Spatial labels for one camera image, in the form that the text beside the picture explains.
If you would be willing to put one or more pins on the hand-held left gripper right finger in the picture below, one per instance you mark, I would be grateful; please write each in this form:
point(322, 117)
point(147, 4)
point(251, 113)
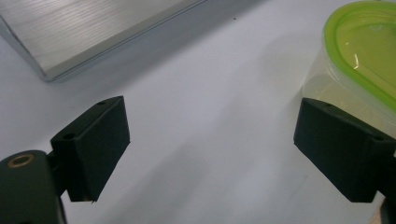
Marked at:
point(342, 149)

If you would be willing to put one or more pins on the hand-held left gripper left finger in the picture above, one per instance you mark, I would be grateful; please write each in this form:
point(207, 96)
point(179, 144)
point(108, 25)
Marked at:
point(93, 146)

